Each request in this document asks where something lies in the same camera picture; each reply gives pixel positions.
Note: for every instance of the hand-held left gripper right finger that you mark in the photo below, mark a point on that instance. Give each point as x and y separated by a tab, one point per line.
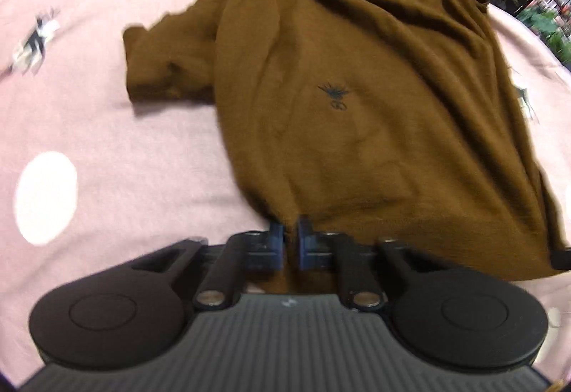
305	247

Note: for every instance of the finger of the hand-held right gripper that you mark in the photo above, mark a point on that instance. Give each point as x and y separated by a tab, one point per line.
563	259

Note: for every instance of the green leafy plant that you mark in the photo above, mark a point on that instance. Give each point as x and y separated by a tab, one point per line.
542	24

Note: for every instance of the brown t-shirt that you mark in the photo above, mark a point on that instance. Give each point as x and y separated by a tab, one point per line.
357	151

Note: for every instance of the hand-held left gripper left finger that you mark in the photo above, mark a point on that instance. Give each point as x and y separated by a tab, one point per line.
276	247

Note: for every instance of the pink blanket with white dots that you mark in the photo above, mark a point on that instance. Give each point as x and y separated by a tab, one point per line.
111	129

